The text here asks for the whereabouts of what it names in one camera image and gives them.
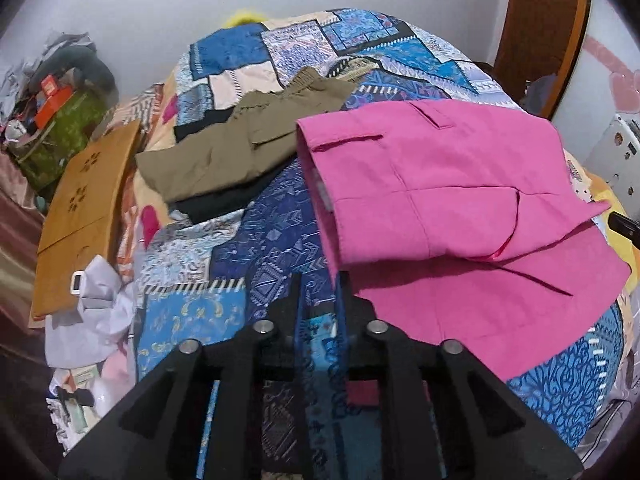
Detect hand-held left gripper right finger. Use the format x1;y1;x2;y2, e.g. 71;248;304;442
334;271;585;480

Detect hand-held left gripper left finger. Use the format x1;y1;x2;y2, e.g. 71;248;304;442
58;271;307;480

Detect pink pants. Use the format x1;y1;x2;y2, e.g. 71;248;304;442
296;100;632;407

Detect olive green pants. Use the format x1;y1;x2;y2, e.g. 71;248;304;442
135;66;356;204

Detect blue patchwork printed blanket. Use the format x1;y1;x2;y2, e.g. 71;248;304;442
116;8;625;480

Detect white appliance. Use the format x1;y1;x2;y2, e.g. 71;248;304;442
582;114;640;196

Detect black garment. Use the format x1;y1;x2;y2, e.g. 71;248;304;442
173;107;301;224

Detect white crumpled cloth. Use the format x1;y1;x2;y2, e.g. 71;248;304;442
44;255;138;368

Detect wooden door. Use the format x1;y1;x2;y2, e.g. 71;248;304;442
493;0;593;121

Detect green patterned bag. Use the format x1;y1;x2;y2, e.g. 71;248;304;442
15;91;108;192

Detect yellow plush item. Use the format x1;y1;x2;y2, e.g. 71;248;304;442
223;7;273;29

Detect orange box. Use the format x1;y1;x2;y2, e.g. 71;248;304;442
34;75;75;129

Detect grey cloth pile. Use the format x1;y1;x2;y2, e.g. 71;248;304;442
30;45;119;106

